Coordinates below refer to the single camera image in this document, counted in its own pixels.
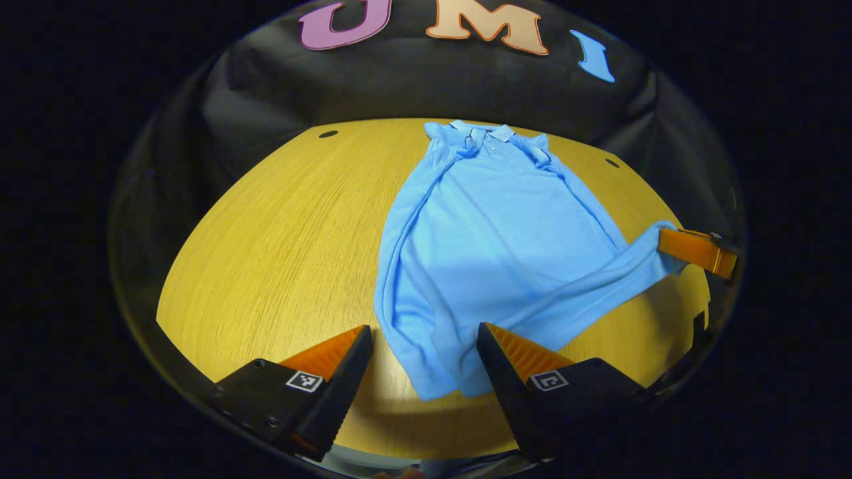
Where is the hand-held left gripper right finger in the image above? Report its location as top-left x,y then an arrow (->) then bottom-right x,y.
477,322 -> 656,463

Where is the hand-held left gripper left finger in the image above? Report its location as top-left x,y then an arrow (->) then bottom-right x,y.
210,325 -> 373,462

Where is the light blue polo T-shirt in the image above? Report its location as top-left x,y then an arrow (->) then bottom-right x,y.
373,120 -> 688,401

